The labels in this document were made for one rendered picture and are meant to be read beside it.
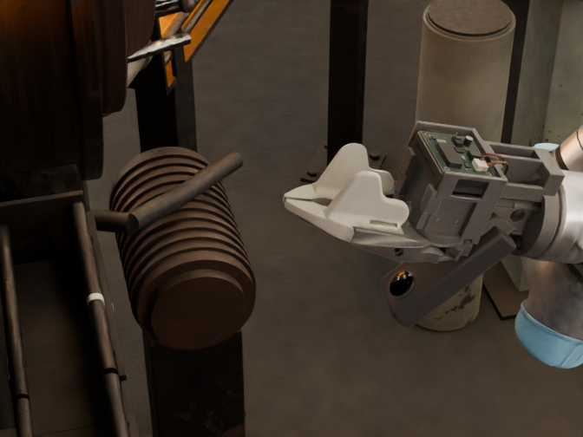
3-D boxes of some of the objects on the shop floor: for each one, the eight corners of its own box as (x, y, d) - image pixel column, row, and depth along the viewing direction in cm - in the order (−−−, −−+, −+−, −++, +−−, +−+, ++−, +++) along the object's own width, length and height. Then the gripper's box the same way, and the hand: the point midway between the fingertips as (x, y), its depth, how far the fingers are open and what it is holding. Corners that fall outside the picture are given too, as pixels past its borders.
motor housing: (165, 600, 155) (129, 276, 122) (137, 465, 172) (100, 146, 138) (267, 578, 158) (261, 254, 124) (231, 446, 175) (216, 129, 141)
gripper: (536, 130, 102) (295, 96, 94) (583, 197, 96) (327, 166, 88) (495, 213, 107) (262, 188, 99) (537, 283, 100) (290, 262, 92)
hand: (297, 210), depth 95 cm, fingers closed
